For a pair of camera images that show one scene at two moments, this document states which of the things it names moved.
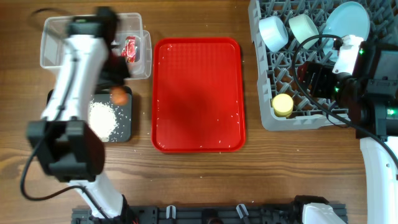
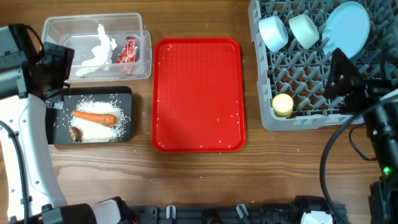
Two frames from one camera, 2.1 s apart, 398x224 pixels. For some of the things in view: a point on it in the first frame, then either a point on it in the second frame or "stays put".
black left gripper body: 117,71 -> 57,65
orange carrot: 119,95 -> 104,119
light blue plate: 347,18 stays put
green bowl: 303,28 stays put
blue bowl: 274,33 stays put
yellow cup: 283,105 stays put
